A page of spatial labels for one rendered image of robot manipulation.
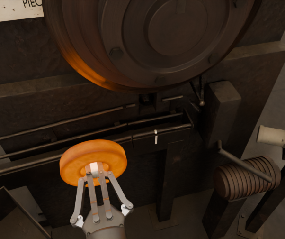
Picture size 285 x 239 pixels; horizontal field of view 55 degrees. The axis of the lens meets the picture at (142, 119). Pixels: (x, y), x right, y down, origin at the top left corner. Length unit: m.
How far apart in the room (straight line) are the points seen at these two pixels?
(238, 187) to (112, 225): 0.58
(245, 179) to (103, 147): 0.60
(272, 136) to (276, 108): 1.19
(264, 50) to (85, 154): 0.67
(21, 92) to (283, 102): 1.82
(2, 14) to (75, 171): 0.39
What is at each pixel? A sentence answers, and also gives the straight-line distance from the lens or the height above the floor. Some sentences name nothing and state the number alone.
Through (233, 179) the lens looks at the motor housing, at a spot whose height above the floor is 0.53.
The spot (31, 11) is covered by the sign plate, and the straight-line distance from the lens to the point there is 0.73.
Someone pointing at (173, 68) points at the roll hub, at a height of 1.01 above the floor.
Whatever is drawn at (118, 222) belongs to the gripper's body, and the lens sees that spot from 0.57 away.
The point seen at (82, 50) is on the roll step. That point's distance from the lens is 0.60.
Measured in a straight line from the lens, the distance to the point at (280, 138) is 0.98.
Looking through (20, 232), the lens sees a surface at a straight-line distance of 0.89.
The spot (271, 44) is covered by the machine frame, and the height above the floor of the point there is 0.87.
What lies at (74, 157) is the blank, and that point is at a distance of 0.60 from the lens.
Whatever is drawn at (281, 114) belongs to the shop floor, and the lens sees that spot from 2.13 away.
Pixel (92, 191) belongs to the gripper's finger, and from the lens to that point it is 0.60.
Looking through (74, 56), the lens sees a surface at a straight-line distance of 0.63.
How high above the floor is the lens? 1.37
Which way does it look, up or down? 47 degrees down
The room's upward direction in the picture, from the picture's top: straight up
